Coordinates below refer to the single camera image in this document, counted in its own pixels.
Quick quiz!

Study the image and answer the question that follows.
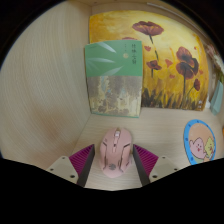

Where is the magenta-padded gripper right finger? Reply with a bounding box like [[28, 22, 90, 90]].
[[132, 143, 181, 187]]

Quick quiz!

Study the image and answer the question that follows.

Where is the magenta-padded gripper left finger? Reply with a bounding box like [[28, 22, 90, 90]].
[[46, 143, 96, 188]]

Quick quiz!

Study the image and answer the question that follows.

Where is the pink computer mouse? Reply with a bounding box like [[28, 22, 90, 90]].
[[99, 127, 134, 179]]

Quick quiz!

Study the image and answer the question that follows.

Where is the round blue-rimmed cartoon mouse pad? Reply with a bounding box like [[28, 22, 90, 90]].
[[183, 119, 217, 166]]

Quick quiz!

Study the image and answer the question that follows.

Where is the green cover book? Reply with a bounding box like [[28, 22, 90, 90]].
[[84, 40, 144, 119]]

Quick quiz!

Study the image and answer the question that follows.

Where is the pale teal vase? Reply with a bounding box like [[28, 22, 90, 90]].
[[209, 79, 224, 116]]

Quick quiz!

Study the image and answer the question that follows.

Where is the yellow poppy flower painting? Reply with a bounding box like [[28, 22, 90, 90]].
[[88, 10, 210, 112]]

